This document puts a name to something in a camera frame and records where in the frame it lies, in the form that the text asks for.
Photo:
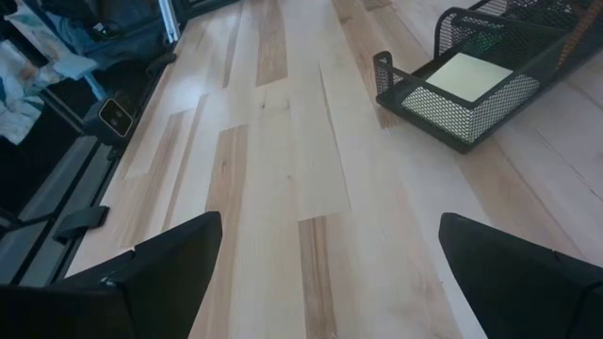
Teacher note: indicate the yellow sticky note pad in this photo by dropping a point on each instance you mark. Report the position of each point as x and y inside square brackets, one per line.
[468, 76]

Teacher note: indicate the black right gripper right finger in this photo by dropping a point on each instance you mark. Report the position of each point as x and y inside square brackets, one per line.
[513, 278]

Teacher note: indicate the black aluminium table frame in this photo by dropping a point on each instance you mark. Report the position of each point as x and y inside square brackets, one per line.
[70, 188]

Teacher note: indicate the black table clamp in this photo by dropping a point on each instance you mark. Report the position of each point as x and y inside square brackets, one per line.
[160, 62]
[81, 222]

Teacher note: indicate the pale patterned cloth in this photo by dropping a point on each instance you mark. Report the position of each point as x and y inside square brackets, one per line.
[28, 70]

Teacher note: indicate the orange pencil pink eraser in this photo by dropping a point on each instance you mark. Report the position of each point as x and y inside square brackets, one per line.
[580, 33]

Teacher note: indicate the green eraser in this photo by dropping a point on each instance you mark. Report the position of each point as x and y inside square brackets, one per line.
[481, 43]

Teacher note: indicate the black table-level camera box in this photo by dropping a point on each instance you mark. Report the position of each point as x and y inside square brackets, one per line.
[113, 120]

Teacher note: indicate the black mesh desk organizer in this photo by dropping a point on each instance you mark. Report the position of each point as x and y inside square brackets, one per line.
[471, 117]

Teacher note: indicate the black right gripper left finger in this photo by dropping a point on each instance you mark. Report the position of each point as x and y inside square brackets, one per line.
[155, 278]

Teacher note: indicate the silver aluminium bar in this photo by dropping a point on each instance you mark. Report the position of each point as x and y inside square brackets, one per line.
[168, 20]

